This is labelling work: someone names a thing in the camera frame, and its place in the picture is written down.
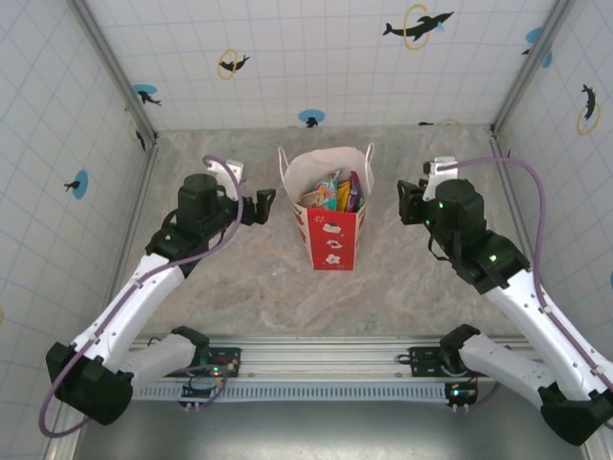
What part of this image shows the purple snack bag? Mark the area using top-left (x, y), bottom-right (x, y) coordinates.
top-left (349, 179), bottom-right (366, 213)

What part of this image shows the green Fox's candy bag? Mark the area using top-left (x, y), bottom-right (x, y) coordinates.
top-left (314, 169), bottom-right (344, 210)

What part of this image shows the yellow snack pack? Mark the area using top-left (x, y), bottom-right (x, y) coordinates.
top-left (334, 180), bottom-right (353, 213)

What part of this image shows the red and white paper bag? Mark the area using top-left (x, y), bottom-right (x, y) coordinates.
top-left (277, 142), bottom-right (376, 272)

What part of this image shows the blue circle seal sticker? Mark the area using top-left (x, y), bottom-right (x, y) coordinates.
top-left (298, 108), bottom-right (326, 129)

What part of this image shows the blue circle fish sticker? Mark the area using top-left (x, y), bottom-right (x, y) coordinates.
top-left (63, 170), bottom-right (90, 200)

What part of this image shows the blue circle shark sticker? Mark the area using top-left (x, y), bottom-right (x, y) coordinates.
top-left (132, 83), bottom-right (163, 107)

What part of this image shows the small control circuit board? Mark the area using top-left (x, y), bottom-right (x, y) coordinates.
top-left (443, 380), bottom-right (480, 412)
top-left (179, 374), bottom-right (227, 410)

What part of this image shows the blue circle whale sticker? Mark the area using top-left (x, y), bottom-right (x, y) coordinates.
top-left (521, 27), bottom-right (555, 70)

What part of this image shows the aluminium table side rail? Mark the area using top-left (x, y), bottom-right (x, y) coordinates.
top-left (98, 143), bottom-right (162, 342)
top-left (488, 131), bottom-right (561, 339)

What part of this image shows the penguin yellow ring sticker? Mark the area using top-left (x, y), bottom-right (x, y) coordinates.
top-left (127, 118), bottom-right (148, 152)

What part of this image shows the small dolphin ring sticker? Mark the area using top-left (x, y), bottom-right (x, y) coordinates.
top-left (217, 47), bottom-right (252, 81)

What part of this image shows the aluminium corner post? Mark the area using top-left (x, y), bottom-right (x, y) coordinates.
top-left (490, 0), bottom-right (574, 136)
top-left (70, 0), bottom-right (158, 148)

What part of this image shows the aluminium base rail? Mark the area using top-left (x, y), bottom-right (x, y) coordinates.
top-left (128, 333), bottom-right (586, 382)

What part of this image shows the orca yellow ring sticker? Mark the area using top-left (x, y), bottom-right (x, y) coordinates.
top-left (576, 83), bottom-right (602, 136)

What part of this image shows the large dolphin ring sticker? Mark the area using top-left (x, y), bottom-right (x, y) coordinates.
top-left (381, 3), bottom-right (455, 52)

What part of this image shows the white slotted cable duct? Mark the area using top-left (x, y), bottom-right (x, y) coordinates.
top-left (131, 380), bottom-right (480, 403)

